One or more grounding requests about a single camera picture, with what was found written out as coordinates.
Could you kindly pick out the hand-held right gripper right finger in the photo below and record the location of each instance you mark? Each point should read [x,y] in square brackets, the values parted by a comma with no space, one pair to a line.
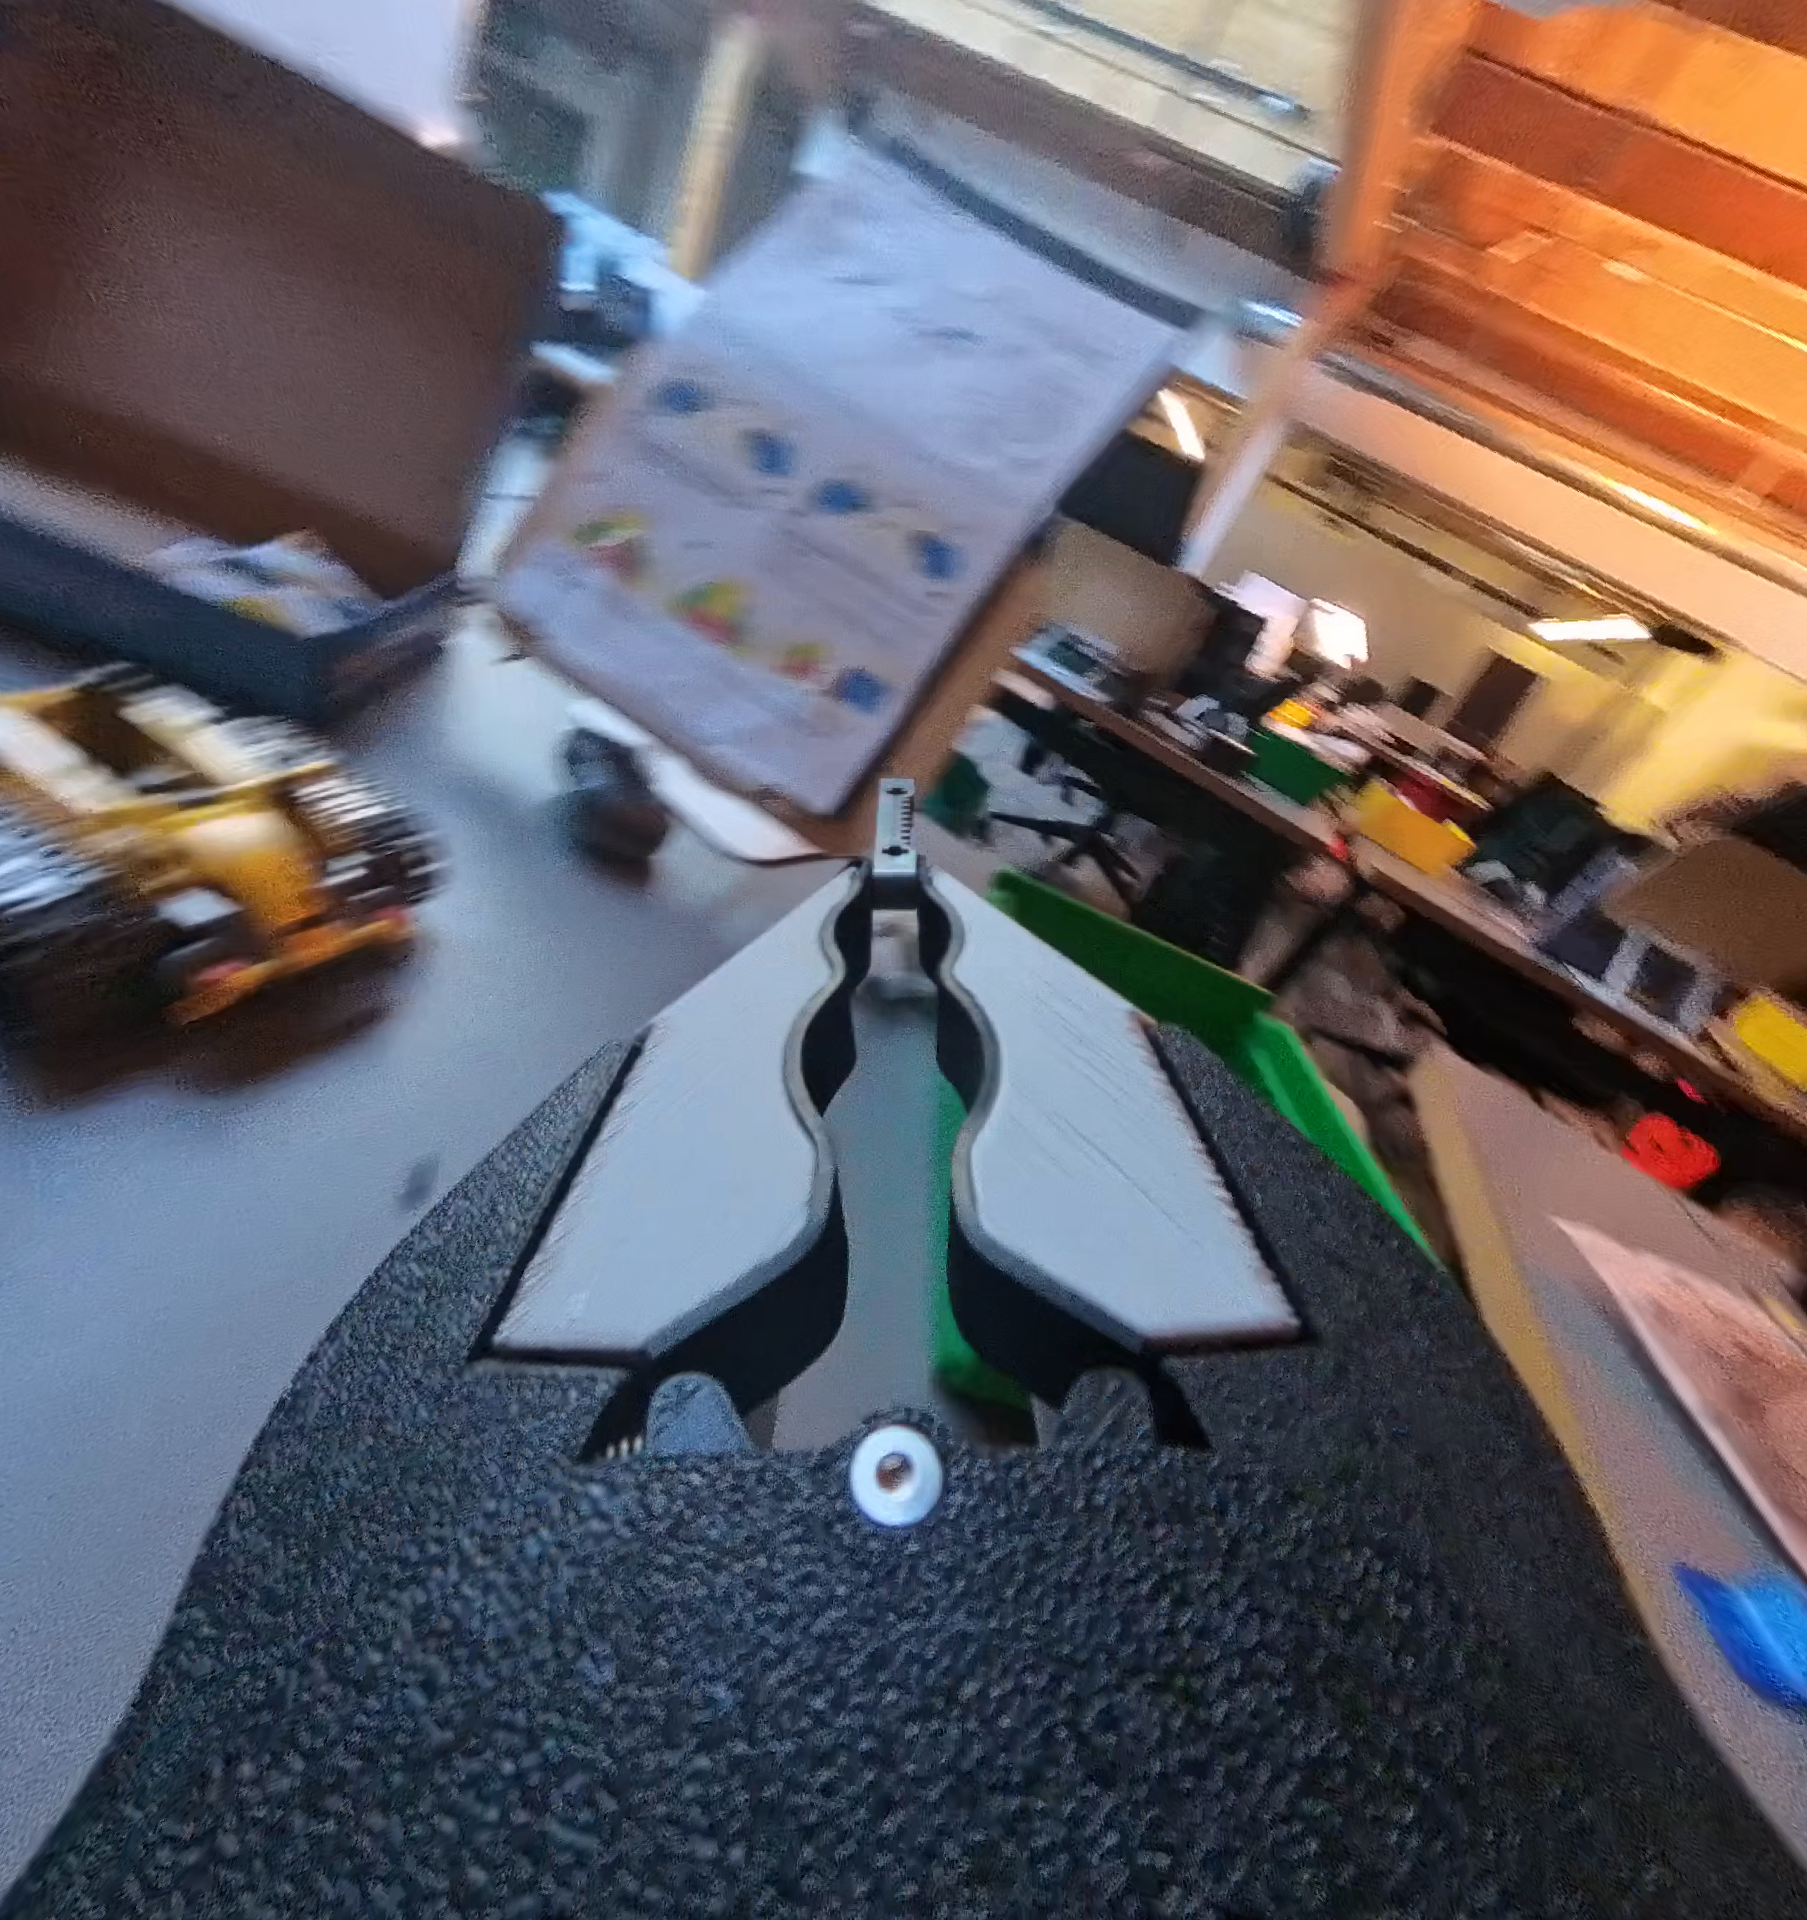
[1114,1201]

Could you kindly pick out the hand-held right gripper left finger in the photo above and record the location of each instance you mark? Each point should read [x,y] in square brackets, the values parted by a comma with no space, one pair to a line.
[663,1201]

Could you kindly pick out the dark grey toothed toy rack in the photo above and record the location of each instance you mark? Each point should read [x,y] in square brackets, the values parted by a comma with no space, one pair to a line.
[897,848]

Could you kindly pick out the yellow toy tracked robot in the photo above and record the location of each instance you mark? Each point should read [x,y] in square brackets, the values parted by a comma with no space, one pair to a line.
[199,855]

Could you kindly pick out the grey desk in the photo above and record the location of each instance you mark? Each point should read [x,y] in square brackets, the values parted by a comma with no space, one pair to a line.
[169,1275]

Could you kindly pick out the green plastic bin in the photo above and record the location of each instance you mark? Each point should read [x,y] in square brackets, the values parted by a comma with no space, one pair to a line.
[1144,960]

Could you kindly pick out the grey brick battery block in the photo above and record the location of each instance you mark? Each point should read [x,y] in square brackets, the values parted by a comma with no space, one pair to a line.
[617,796]

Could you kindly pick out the yellow storage bin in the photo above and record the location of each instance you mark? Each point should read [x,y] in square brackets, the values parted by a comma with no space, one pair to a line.
[1406,824]

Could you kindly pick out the grey topped back table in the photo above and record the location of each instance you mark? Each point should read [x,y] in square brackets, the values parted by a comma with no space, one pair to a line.
[1563,1426]

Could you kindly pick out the printed paper sheet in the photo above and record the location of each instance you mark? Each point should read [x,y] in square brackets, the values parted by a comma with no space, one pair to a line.
[1741,1396]

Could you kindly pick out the bag of toy parts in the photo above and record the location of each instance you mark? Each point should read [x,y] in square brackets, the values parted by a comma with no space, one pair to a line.
[265,579]

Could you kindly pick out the printed instruction sheet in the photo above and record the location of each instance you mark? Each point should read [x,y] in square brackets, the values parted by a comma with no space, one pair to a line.
[845,451]

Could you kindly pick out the small blue cube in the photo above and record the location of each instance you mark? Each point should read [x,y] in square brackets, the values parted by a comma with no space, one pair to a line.
[1767,1635]

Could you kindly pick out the dark blue cardboard kit box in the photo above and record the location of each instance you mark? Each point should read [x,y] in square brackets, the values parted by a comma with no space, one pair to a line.
[213,301]

